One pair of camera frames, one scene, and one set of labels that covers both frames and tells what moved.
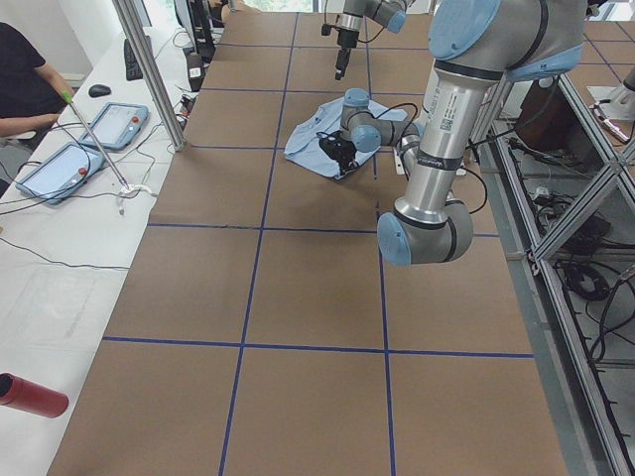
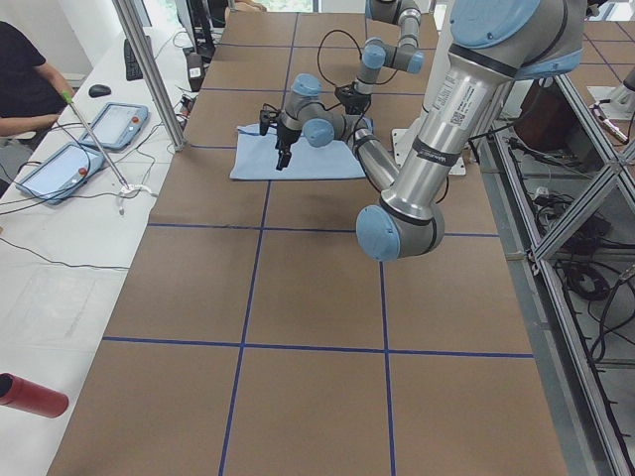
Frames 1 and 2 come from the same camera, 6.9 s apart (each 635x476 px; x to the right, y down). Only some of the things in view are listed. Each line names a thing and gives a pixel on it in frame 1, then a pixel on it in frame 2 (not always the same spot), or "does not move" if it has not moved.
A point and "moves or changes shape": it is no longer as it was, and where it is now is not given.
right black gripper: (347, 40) -> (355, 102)
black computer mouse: (96, 90) does not move
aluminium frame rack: (563, 180) does not move
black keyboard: (133, 68) does not move
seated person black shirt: (31, 88) does not move
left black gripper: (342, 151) -> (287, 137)
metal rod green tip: (69, 100) does not move
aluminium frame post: (152, 76) does not move
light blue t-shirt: (305, 148) moves or changes shape
